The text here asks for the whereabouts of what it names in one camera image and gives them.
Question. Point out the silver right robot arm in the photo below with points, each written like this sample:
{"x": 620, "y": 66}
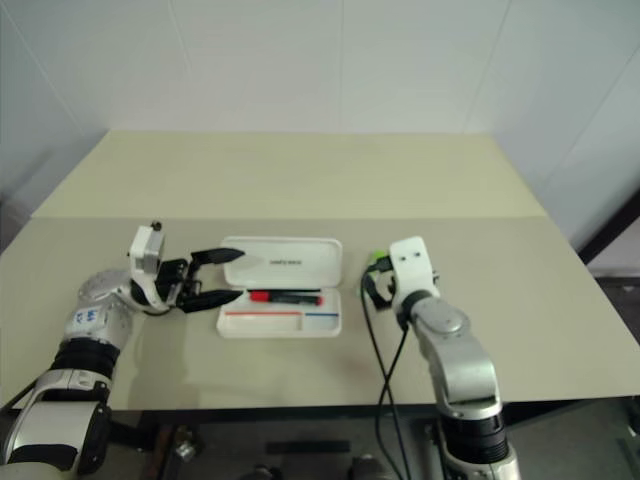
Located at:
{"x": 450, "y": 350}

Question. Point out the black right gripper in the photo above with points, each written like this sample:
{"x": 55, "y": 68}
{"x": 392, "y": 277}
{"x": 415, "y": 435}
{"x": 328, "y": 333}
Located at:
{"x": 380, "y": 292}

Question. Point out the metal fitting under table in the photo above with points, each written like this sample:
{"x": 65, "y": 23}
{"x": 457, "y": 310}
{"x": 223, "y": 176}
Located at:
{"x": 184, "y": 447}

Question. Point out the black flat bar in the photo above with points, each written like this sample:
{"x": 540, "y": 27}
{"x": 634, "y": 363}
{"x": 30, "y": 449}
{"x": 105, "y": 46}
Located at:
{"x": 307, "y": 447}

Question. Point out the red marker with black barrel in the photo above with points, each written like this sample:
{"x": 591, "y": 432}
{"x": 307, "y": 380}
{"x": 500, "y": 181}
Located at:
{"x": 285, "y": 298}

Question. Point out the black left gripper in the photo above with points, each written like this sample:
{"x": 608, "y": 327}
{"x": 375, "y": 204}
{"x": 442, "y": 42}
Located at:
{"x": 172, "y": 282}

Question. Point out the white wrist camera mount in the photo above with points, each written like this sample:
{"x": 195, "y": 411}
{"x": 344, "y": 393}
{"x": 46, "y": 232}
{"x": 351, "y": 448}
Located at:
{"x": 412, "y": 270}
{"x": 147, "y": 250}

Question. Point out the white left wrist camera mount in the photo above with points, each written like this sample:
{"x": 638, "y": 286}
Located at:
{"x": 147, "y": 250}

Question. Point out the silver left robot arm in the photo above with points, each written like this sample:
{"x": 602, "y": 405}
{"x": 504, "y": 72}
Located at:
{"x": 90, "y": 320}

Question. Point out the dark rounded shape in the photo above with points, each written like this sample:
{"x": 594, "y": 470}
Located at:
{"x": 366, "y": 467}

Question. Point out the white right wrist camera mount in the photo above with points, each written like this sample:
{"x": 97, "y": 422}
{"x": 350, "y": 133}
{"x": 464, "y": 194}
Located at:
{"x": 412, "y": 270}

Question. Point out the black slanted frame post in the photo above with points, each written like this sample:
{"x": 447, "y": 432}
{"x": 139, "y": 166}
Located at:
{"x": 612, "y": 225}

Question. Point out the black table frame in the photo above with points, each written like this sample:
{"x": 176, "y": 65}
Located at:
{"x": 300, "y": 411}

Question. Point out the white plastic pencil case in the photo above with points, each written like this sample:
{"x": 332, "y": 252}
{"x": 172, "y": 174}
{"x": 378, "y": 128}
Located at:
{"x": 280, "y": 285}

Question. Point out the green marker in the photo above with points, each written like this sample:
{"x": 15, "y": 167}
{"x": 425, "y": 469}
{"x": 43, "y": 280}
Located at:
{"x": 378, "y": 256}

